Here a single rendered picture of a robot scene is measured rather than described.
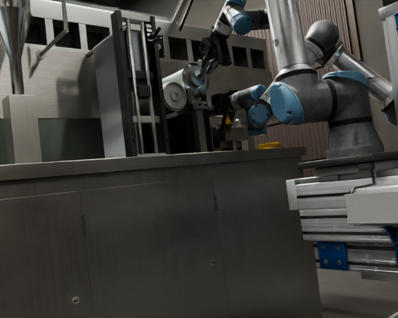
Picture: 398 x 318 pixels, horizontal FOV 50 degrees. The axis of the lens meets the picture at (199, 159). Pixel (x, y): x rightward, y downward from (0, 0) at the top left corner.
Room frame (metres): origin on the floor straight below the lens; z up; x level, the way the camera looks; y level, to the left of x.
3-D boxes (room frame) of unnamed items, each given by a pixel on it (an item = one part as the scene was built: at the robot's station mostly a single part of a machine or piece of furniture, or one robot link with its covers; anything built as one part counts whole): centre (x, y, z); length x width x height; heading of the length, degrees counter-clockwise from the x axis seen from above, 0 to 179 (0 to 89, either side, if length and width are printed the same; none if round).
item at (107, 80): (1.75, 0.33, 1.17); 0.34 x 0.05 x 0.54; 39
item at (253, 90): (1.67, -0.24, 1.11); 0.11 x 0.08 x 0.09; 39
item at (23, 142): (1.47, 0.60, 1.18); 0.14 x 0.14 x 0.57
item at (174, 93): (1.86, 0.14, 1.17); 0.26 x 0.12 x 0.12; 39
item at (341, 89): (1.17, -0.42, 0.98); 0.13 x 0.12 x 0.14; 101
